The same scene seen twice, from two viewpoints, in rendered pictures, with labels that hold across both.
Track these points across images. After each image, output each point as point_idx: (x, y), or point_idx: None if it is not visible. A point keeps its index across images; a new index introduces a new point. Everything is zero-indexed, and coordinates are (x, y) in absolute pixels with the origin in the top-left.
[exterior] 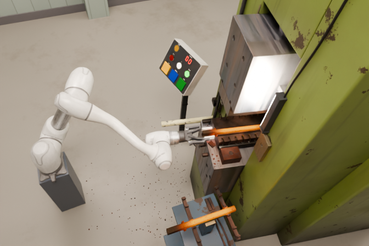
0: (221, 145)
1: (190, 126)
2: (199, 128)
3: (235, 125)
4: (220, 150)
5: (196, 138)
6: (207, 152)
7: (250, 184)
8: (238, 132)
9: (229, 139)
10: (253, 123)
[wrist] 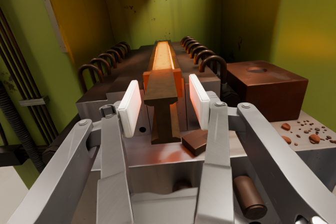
0: (223, 91)
1: (21, 205)
2: (113, 126)
3: (144, 63)
4: (253, 90)
5: (224, 149)
6: (233, 177)
7: (321, 82)
8: (174, 56)
9: (208, 51)
10: (149, 51)
